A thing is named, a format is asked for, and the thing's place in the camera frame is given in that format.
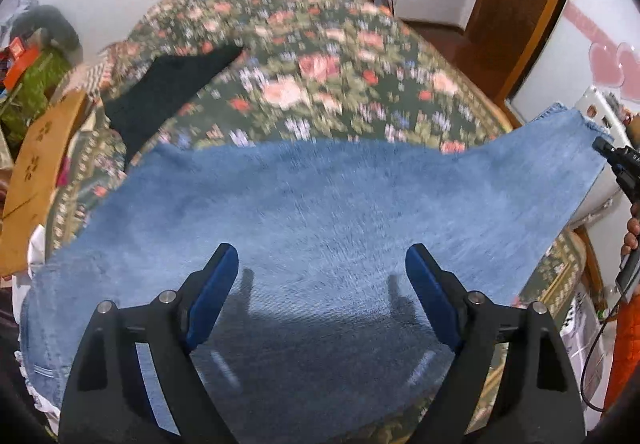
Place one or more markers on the black cloth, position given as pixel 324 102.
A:
pixel 150 94

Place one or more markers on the blue denim pants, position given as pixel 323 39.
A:
pixel 325 204

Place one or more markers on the pink heart decoration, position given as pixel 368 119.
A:
pixel 612 66

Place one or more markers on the green cloth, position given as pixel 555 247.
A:
pixel 30 89

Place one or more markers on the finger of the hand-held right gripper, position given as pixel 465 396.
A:
pixel 607 150

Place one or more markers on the orange sleeved forearm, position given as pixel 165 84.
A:
pixel 625 349

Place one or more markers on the white plastic appliance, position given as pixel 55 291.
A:
pixel 600 194

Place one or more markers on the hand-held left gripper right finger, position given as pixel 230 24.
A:
pixel 431 296

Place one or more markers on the floral bedspread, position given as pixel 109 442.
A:
pixel 320 69

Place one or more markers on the person's right hand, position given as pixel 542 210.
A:
pixel 631 234

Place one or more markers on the red box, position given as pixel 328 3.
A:
pixel 20 59

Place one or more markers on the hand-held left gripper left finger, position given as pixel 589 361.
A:
pixel 215 296

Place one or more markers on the dark bag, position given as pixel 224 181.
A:
pixel 47 26

